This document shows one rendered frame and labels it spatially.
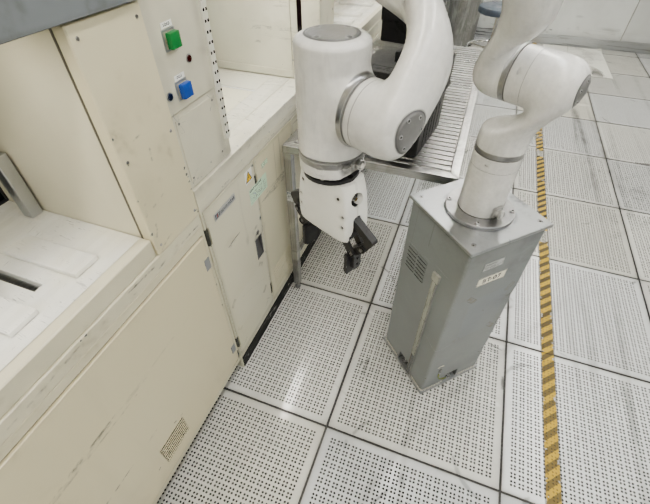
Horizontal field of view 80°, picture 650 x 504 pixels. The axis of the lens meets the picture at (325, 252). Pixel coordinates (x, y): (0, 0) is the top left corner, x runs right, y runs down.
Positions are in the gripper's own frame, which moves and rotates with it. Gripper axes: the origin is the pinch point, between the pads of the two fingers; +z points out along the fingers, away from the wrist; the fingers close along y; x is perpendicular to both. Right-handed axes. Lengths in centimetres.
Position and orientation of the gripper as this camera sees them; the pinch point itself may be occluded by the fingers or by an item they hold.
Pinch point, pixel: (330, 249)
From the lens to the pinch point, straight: 62.8
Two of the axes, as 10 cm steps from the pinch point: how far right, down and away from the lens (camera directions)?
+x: -7.1, 5.0, -5.0
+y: -7.0, -5.0, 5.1
